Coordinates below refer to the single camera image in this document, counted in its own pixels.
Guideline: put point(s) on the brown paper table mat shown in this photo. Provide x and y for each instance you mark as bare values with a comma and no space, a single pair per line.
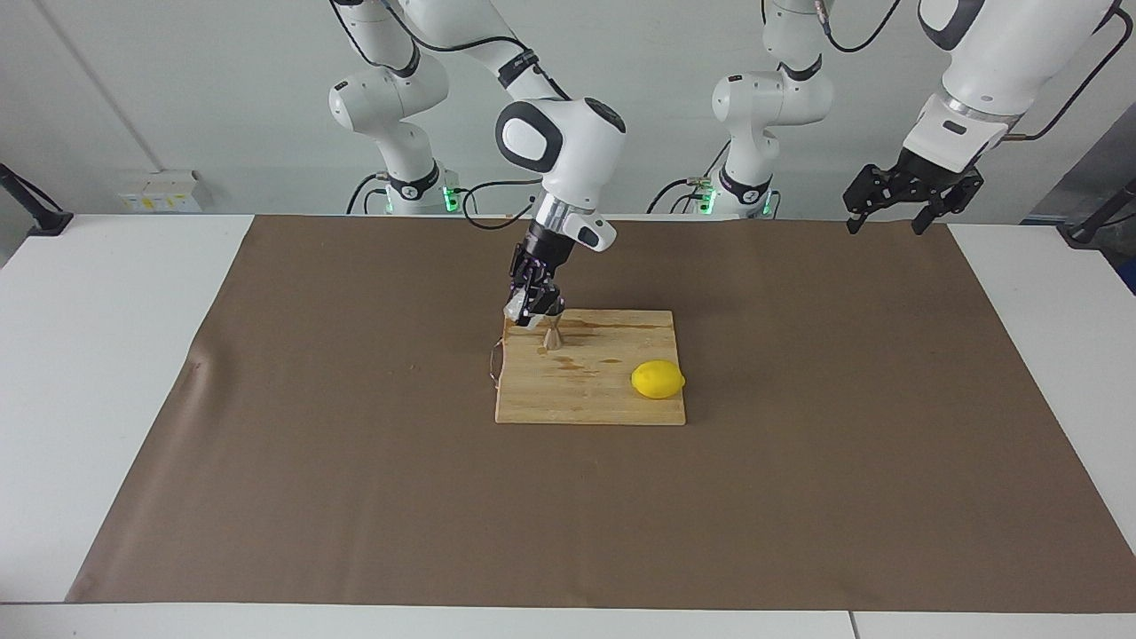
799,488

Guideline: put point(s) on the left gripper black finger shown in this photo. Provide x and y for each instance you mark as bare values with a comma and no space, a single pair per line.
874,191
954,200

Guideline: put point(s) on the yellow lemon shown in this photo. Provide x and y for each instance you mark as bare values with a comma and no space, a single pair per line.
658,380

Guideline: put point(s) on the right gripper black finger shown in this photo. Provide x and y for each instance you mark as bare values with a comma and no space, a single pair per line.
548,302
522,286

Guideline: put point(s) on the wooden cutting board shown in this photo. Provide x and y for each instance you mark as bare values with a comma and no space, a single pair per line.
603,390

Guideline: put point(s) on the clear textured glass cup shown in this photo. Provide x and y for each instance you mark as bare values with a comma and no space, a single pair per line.
516,315

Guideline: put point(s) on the black clamp stand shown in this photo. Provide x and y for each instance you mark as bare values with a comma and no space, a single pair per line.
1087,232
40,217

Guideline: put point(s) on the white wall socket box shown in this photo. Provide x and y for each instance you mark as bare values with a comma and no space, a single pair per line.
160,191

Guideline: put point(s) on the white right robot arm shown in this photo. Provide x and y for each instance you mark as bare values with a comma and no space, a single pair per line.
577,151

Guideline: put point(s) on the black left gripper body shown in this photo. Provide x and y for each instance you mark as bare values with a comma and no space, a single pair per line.
927,180

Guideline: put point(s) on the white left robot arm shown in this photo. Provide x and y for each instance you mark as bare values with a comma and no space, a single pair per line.
994,53

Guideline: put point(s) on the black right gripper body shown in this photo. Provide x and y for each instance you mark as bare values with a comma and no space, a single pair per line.
540,253

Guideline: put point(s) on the steel double jigger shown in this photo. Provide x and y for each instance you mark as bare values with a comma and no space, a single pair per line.
551,339

